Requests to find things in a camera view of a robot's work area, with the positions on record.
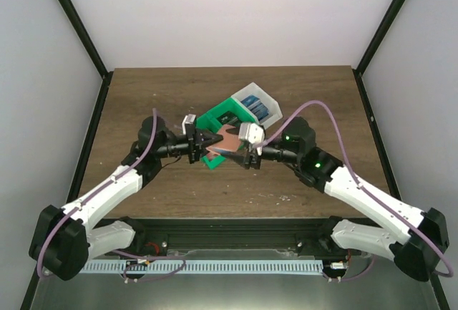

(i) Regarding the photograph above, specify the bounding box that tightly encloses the black aluminium front rail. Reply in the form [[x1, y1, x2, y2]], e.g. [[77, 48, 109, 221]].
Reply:
[[46, 218, 423, 253]]

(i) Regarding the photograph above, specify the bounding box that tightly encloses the left green bin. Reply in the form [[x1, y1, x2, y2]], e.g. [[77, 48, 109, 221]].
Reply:
[[203, 155, 225, 170]]

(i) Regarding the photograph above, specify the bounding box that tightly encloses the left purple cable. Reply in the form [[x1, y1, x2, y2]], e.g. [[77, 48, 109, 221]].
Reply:
[[37, 107, 187, 284]]

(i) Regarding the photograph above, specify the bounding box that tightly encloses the white bin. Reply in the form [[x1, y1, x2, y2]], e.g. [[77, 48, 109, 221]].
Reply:
[[231, 82, 283, 129]]

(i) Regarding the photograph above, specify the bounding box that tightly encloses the green bin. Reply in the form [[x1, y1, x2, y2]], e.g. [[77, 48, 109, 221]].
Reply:
[[196, 97, 255, 133], [203, 155, 225, 170]]

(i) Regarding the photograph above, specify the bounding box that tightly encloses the right black frame post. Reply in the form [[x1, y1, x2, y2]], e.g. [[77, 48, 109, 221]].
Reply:
[[356, 0, 427, 78]]

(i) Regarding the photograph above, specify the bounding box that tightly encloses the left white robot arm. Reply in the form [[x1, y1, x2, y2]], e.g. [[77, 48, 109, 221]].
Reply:
[[29, 115, 223, 281]]

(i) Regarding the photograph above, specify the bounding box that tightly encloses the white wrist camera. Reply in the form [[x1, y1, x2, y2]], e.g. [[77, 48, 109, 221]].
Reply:
[[181, 114, 196, 135], [238, 122, 265, 155]]

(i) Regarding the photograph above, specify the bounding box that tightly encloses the left black frame post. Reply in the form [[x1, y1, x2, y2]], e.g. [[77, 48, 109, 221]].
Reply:
[[38, 0, 109, 79]]

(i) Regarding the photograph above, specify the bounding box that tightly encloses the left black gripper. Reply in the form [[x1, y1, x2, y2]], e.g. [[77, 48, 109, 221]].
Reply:
[[156, 124, 224, 164]]

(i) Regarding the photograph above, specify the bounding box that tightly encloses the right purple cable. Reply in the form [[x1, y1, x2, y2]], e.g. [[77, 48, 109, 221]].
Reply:
[[257, 100, 454, 283]]

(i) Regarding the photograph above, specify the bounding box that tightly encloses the purple cable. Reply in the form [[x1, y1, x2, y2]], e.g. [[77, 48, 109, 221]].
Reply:
[[37, 107, 187, 284], [257, 100, 454, 283]]

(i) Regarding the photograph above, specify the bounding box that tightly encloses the black card stack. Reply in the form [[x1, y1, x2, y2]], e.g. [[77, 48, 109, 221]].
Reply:
[[217, 111, 240, 126]]

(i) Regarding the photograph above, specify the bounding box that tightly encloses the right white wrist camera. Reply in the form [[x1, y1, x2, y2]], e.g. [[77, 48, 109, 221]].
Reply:
[[238, 122, 265, 155]]

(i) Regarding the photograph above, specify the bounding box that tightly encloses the black frame post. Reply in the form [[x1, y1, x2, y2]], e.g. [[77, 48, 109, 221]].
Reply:
[[356, 0, 427, 78], [38, 0, 109, 79]]

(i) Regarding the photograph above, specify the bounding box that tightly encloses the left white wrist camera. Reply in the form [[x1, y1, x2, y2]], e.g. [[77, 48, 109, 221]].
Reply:
[[181, 114, 196, 135]]

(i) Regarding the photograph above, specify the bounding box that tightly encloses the pink leather card holder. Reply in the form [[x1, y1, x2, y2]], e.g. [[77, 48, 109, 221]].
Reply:
[[207, 124, 242, 156]]

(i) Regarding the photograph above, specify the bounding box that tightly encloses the middle green bin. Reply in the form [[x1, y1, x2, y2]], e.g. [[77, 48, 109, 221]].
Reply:
[[196, 97, 255, 133]]

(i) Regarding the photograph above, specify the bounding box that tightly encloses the blue card stack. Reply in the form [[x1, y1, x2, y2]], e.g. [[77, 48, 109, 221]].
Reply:
[[241, 95, 270, 121]]

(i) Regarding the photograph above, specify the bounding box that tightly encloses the light blue cable duct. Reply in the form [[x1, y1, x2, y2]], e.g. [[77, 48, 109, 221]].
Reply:
[[81, 259, 323, 276]]

